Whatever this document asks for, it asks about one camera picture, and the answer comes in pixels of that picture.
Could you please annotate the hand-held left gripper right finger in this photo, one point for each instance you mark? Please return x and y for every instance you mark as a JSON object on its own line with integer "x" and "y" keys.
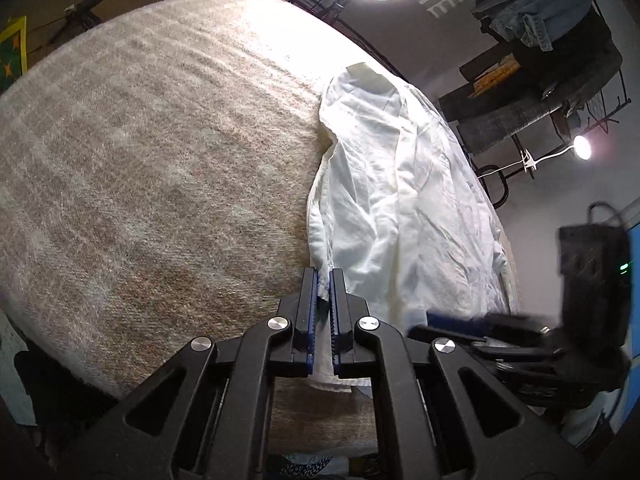
{"x": 336, "y": 310}

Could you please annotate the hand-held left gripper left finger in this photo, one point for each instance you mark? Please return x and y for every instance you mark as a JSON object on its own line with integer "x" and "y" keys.
{"x": 312, "y": 310}

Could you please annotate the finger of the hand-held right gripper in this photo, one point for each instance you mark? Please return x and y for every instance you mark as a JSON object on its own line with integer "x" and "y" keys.
{"x": 450, "y": 341}
{"x": 452, "y": 321}

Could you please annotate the white shirt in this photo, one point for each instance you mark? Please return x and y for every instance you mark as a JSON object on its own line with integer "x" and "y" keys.
{"x": 400, "y": 200}

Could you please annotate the black metal clothes rack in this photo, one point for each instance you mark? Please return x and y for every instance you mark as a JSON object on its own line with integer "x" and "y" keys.
{"x": 612, "y": 100}

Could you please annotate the white lamp gooseneck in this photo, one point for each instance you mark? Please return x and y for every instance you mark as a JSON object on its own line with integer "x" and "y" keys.
{"x": 550, "y": 156}

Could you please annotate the white lamp clamp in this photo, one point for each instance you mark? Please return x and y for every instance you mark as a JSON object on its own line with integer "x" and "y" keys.
{"x": 528, "y": 160}

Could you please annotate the small round lamp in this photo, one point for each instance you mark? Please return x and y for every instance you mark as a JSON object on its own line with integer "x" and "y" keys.
{"x": 581, "y": 147}

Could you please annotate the beige checked blanket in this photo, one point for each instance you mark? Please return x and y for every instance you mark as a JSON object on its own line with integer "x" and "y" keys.
{"x": 150, "y": 185}

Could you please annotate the yellow folded cloth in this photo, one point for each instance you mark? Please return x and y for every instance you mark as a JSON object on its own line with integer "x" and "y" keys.
{"x": 495, "y": 75}

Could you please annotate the denim jacket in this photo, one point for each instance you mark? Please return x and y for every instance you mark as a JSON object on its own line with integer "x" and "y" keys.
{"x": 535, "y": 5}

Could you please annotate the dark tripod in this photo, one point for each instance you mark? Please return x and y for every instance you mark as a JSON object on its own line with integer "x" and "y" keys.
{"x": 80, "y": 12}

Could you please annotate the green yellow wall poster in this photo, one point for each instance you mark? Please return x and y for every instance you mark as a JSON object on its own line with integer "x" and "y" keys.
{"x": 12, "y": 55}

